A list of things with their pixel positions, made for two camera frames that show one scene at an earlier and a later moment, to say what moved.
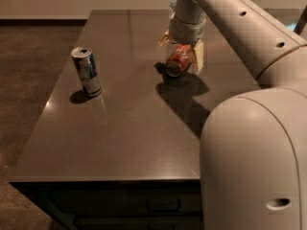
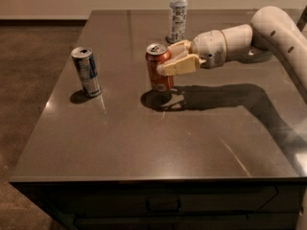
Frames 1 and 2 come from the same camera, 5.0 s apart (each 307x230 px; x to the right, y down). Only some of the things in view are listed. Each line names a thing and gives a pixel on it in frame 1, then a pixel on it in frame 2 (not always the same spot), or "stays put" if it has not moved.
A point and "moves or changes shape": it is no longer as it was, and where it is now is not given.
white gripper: (186, 31) to (209, 48)
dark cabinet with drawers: (117, 204) stays put
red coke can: (178, 60) moves or changes shape
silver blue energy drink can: (86, 66) stays put
